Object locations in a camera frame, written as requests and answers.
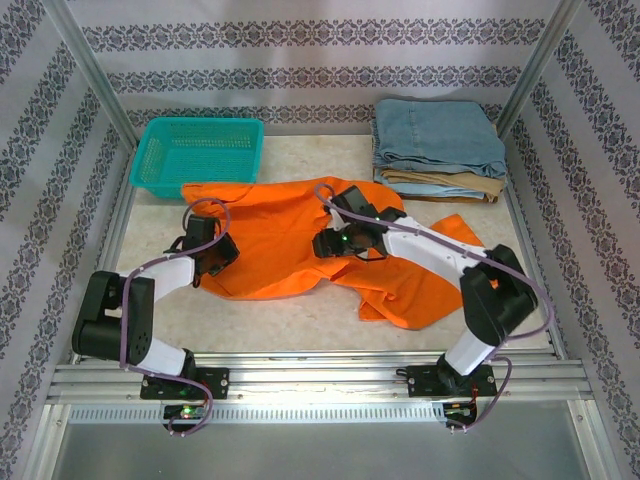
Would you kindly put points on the folded pale blue trousers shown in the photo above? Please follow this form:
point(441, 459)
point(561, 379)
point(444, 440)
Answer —
point(435, 192)

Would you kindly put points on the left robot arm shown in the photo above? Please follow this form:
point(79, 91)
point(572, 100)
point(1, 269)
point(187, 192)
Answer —
point(170, 272)

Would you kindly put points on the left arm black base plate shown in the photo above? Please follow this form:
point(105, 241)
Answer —
point(215, 382)

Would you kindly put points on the orange trousers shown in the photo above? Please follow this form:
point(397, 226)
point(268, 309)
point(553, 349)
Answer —
point(280, 240)

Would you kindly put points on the perforated metal strip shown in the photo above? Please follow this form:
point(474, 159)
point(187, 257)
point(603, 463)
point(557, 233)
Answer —
point(300, 412)

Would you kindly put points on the teal plastic basket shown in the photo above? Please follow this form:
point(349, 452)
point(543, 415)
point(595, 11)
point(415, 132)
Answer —
point(150, 150)

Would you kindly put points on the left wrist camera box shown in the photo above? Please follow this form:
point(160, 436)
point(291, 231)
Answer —
point(200, 232)

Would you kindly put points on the folded brown trousers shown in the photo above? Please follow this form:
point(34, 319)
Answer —
point(475, 200)

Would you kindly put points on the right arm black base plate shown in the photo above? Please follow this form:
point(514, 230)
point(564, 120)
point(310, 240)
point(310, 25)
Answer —
point(422, 380)

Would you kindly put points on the aluminium mounting rail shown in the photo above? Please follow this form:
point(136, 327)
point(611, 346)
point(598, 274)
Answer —
point(320, 375)

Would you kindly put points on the aluminium side rail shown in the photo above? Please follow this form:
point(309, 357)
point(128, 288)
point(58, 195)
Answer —
point(522, 225)
point(120, 200)

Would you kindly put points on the aluminium frame post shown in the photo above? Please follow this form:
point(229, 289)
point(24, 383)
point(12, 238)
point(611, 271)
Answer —
point(90, 65)
point(535, 65)

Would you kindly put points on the folded blue denim trousers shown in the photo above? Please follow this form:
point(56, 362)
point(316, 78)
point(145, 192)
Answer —
point(435, 130)

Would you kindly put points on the folded tan trousers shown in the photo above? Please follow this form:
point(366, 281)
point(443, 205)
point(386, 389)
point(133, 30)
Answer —
point(450, 181)

